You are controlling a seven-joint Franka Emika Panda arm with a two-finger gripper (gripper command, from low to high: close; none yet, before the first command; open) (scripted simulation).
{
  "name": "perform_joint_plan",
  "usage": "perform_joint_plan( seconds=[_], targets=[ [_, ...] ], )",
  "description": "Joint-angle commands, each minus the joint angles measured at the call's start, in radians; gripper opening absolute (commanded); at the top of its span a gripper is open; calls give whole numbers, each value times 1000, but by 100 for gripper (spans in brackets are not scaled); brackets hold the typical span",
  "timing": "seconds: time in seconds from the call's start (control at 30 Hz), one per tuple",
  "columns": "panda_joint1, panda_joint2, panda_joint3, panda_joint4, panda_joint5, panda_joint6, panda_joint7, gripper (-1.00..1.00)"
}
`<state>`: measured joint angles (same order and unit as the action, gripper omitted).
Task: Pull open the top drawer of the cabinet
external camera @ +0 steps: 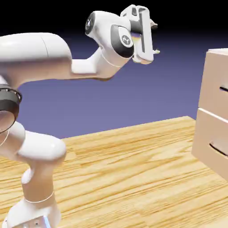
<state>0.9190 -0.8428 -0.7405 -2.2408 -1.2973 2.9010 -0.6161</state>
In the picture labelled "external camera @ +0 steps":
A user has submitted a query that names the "light wood cabinet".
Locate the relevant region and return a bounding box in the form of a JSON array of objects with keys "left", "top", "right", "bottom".
[{"left": 191, "top": 48, "right": 228, "bottom": 182}]

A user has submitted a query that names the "light wood drawer front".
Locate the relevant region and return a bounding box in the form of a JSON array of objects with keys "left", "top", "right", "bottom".
[
  {"left": 191, "top": 108, "right": 228, "bottom": 182},
  {"left": 197, "top": 51, "right": 228, "bottom": 120}
]

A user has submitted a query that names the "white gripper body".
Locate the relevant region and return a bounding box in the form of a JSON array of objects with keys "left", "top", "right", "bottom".
[{"left": 132, "top": 5, "right": 155, "bottom": 65}]

